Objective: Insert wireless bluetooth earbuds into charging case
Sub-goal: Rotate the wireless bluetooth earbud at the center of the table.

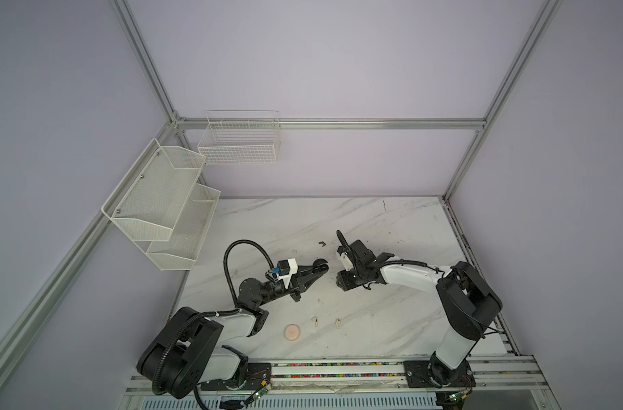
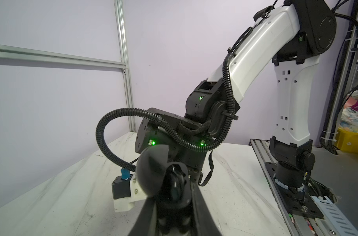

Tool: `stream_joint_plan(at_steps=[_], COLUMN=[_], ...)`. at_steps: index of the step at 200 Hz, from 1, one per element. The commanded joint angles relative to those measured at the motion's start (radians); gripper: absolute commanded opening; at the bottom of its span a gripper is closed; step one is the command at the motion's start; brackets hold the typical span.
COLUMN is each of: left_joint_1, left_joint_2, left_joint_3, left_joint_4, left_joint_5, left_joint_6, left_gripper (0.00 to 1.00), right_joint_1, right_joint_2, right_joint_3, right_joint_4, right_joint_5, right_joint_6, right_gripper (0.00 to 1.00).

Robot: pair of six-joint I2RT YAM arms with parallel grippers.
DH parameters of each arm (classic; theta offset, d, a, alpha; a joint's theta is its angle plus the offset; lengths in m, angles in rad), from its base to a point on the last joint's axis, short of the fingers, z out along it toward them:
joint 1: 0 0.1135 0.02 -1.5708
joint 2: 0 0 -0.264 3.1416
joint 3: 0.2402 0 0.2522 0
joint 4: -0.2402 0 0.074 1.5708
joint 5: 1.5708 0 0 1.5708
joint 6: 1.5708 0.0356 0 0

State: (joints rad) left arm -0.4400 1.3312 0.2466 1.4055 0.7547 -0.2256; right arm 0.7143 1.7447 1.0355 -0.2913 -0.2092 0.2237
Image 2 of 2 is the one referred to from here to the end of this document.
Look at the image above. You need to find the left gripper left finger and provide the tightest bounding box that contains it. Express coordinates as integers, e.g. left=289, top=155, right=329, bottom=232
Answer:
left=128, top=198, right=157, bottom=236

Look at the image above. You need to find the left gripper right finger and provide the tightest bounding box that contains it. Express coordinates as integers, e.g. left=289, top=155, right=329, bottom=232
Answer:
left=190, top=183, right=221, bottom=236

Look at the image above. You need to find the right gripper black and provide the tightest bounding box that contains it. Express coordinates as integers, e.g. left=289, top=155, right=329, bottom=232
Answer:
left=134, top=108, right=217, bottom=183

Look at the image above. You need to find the black earbud charging case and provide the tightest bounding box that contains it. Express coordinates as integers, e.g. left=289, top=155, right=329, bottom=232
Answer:
left=136, top=145, right=192, bottom=236

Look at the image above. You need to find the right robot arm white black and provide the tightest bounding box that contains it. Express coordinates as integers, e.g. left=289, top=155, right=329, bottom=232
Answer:
left=143, top=1, right=336, bottom=192

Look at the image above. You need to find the yellow storage bin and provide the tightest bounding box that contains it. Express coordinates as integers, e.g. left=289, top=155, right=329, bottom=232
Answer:
left=335, top=128, right=358, bottom=154

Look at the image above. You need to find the pink plastic bag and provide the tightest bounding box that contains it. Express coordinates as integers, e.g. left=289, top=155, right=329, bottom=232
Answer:
left=340, top=97, right=358, bottom=133

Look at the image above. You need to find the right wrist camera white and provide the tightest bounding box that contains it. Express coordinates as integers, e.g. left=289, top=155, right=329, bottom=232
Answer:
left=111, top=168, right=147, bottom=212

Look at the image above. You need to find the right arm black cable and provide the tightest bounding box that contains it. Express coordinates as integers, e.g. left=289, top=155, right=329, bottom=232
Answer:
left=95, top=26, right=253, bottom=173

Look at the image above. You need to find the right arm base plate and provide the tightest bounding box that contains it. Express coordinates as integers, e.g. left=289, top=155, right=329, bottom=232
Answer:
left=265, top=162, right=324, bottom=219

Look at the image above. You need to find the aluminium mounting rail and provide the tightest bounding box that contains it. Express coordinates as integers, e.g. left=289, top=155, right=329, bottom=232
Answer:
left=250, top=138, right=358, bottom=236

